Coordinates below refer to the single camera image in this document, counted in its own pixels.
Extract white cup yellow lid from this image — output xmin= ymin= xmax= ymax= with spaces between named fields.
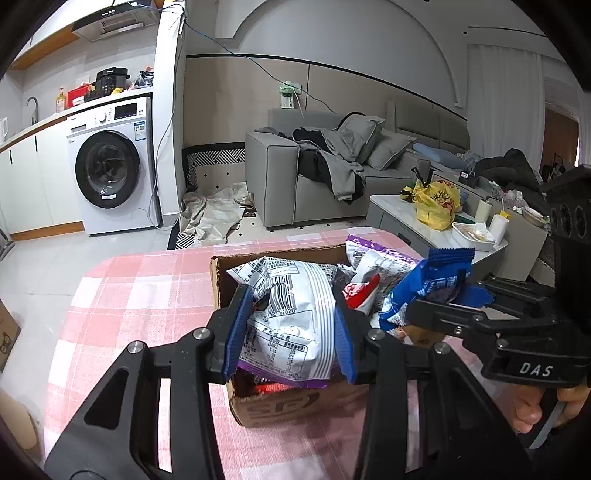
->
xmin=488 ymin=212 xmax=512 ymax=244

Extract person's right hand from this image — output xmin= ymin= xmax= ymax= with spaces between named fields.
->
xmin=512 ymin=384 xmax=591 ymax=435

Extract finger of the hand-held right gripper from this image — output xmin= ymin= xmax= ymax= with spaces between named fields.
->
xmin=405 ymin=296 xmax=513 ymax=346
xmin=455 ymin=276 xmax=555 ymax=318

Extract beige floor sheet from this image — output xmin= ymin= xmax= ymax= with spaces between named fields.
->
xmin=180 ymin=182 xmax=252 ymax=245

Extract black white patterned rug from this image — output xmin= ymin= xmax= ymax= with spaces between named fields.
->
xmin=168 ymin=145 xmax=247 ymax=250

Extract brown cardboard box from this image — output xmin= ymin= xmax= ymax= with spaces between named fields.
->
xmin=210 ymin=244 xmax=416 ymax=428

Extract large white red snack bag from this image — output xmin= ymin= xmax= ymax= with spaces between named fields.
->
xmin=344 ymin=274 xmax=382 ymax=315

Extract white coffee table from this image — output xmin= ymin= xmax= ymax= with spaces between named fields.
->
xmin=367 ymin=194 xmax=509 ymax=266

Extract white washing machine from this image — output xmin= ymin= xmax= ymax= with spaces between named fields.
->
xmin=66 ymin=96 xmax=163 ymax=236

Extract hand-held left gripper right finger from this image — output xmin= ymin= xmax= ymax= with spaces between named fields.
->
xmin=330 ymin=286 xmax=532 ymax=480

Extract silver range hood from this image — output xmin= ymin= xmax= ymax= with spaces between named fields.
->
xmin=71 ymin=0 xmax=160 ymax=42

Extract white tray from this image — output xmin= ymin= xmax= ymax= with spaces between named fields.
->
xmin=451 ymin=222 xmax=497 ymax=252

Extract printed cardboard box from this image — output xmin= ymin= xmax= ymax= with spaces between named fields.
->
xmin=0 ymin=300 xmax=21 ymax=374

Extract black jacket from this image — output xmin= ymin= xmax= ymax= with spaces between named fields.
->
xmin=475 ymin=148 xmax=550 ymax=213

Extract pink checked tablecloth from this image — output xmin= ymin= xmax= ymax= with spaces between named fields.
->
xmin=44 ymin=226 xmax=527 ymax=480

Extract white kitchen cabinet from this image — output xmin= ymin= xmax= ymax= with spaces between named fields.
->
xmin=0 ymin=113 xmax=84 ymax=241

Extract grey pillow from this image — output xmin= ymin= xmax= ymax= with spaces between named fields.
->
xmin=367 ymin=130 xmax=416 ymax=171
xmin=339 ymin=114 xmax=386 ymax=162

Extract black pressure cooker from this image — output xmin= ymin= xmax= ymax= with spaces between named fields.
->
xmin=85 ymin=67 xmax=131 ymax=100

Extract yellow plastic bag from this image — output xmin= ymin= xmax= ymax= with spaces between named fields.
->
xmin=413 ymin=181 xmax=462 ymax=230

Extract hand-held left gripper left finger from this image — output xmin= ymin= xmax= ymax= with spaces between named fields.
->
xmin=44 ymin=284 xmax=257 ymax=480

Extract grey sofa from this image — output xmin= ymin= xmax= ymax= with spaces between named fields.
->
xmin=245 ymin=99 xmax=472 ymax=229

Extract light blue pillow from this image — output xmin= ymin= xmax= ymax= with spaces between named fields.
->
xmin=412 ymin=142 xmax=467 ymax=168

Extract blue snack packet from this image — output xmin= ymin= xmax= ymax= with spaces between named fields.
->
xmin=379 ymin=247 xmax=476 ymax=330

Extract white purple snack packet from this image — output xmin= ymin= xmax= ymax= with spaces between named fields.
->
xmin=345 ymin=234 xmax=419 ymax=301
xmin=226 ymin=256 xmax=340 ymax=391

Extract white curtain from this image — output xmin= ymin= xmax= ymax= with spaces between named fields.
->
xmin=466 ymin=44 xmax=546 ymax=162

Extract grey hooded garment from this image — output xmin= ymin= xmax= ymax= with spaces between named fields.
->
xmin=318 ymin=129 xmax=368 ymax=201

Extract dark clothes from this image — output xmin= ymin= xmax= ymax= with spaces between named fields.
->
xmin=293 ymin=127 xmax=365 ymax=204

